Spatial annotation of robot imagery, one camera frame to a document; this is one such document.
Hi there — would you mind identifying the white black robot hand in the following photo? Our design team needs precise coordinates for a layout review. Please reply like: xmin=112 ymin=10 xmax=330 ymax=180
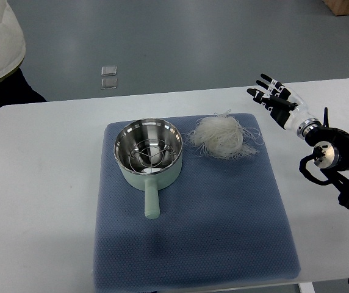
xmin=246 ymin=74 xmax=321 ymax=138

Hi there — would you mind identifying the white vermicelli bundle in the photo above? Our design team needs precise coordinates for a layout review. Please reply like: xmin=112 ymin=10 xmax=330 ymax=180
xmin=182 ymin=111 xmax=264 ymax=161

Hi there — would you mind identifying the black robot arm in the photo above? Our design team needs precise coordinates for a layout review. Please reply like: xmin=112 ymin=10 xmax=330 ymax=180
xmin=297 ymin=108 xmax=349 ymax=210

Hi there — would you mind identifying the mint green steel pot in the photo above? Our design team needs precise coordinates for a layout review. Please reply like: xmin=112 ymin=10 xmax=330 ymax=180
xmin=113 ymin=118 xmax=183 ymax=219

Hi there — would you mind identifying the wooden box corner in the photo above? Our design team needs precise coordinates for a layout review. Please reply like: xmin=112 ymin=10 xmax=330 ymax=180
xmin=323 ymin=0 xmax=349 ymax=16

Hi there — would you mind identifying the blue textured mat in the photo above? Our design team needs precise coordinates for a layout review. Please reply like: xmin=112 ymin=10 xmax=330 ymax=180
xmin=93 ymin=114 xmax=300 ymax=292

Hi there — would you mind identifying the upper floor socket plate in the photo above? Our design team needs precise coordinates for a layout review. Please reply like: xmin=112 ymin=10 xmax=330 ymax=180
xmin=101 ymin=65 xmax=117 ymax=76

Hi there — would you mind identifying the wire steaming rack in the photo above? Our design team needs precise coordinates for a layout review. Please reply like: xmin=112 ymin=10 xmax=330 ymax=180
xmin=128 ymin=139 xmax=176 ymax=173

